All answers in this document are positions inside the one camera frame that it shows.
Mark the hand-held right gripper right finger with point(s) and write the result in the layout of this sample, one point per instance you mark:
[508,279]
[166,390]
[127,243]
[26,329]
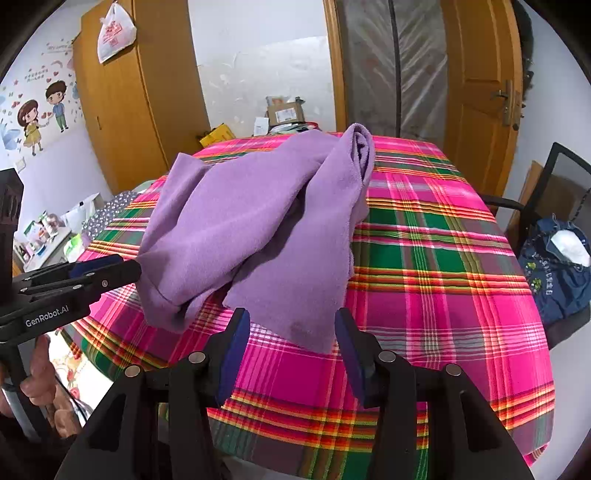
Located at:
[346,350]

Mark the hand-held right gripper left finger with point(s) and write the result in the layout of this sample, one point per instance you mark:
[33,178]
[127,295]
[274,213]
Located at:
[235,350]

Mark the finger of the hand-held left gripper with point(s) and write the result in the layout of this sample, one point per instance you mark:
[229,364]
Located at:
[97,266]
[115,276]

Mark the purple fleece garment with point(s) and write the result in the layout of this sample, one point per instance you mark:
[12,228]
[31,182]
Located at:
[240,221]

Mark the person's left forearm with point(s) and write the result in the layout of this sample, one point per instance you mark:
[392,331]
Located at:
[32,457]

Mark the person's left hand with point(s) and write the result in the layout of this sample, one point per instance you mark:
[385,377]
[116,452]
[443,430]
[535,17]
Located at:
[37,374]

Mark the green tissue pack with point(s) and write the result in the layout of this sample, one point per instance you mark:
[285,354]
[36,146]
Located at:
[76,247]

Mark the floral white sheet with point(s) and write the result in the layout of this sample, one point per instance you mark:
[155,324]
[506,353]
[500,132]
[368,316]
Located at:
[78,360]

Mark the white paper bag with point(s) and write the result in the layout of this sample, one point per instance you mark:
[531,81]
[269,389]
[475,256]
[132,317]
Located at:
[83,212]

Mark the white nightstand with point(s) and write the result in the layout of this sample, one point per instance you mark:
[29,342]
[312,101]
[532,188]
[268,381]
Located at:
[41,251]

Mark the grey dotted cloth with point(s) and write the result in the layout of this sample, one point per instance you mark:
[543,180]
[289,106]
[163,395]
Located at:
[111,207]

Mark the group of bottles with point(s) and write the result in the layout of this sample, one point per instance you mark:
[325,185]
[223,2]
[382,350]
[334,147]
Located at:
[44,226]

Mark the pink green plaid blanket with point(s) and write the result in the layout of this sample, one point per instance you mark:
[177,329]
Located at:
[438,300]

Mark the wooden wardrobe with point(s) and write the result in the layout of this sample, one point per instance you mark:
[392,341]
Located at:
[138,115]

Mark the yellow box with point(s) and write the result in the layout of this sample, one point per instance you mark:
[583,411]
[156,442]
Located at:
[217,136]

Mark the small white box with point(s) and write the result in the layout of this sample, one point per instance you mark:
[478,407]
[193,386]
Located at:
[261,127]

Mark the blue denim bag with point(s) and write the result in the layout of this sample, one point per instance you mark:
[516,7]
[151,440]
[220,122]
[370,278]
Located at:
[554,286]

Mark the black chair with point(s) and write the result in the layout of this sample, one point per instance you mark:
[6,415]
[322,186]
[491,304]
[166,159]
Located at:
[508,203]

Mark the white plastic bag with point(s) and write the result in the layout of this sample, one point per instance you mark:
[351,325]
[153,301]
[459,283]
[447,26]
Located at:
[115,37]

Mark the cardboard box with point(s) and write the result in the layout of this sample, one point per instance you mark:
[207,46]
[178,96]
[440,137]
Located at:
[286,113]

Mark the white crumpled cloth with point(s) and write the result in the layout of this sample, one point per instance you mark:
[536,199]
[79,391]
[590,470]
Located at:
[570,247]

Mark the cardboard sheet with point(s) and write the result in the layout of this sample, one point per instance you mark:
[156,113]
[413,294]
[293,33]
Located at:
[531,184]

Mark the wooden door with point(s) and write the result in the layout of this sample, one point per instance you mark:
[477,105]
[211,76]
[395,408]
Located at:
[471,115]

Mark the translucent plastic door curtain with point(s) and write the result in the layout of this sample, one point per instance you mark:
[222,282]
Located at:
[415,69]

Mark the cartoon couple wall sticker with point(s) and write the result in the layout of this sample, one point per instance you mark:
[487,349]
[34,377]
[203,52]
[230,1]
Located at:
[32,120]

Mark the wooden door frame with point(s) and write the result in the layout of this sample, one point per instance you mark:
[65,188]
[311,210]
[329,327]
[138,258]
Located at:
[334,69]

